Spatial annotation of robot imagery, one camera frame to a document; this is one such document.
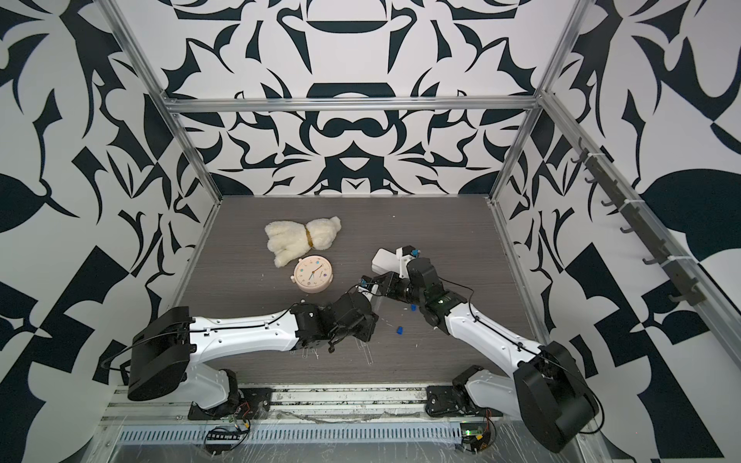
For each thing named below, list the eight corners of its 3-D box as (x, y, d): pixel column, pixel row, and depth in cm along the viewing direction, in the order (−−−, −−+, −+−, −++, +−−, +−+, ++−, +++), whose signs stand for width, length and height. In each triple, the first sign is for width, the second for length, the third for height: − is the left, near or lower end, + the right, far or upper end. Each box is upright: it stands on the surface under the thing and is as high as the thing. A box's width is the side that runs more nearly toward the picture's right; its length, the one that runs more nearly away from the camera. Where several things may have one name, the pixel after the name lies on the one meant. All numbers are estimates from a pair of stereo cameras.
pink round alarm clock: (289, 293, 94) (288, 290, 92) (296, 258, 103) (295, 255, 101) (332, 293, 94) (331, 290, 93) (335, 259, 103) (335, 255, 101)
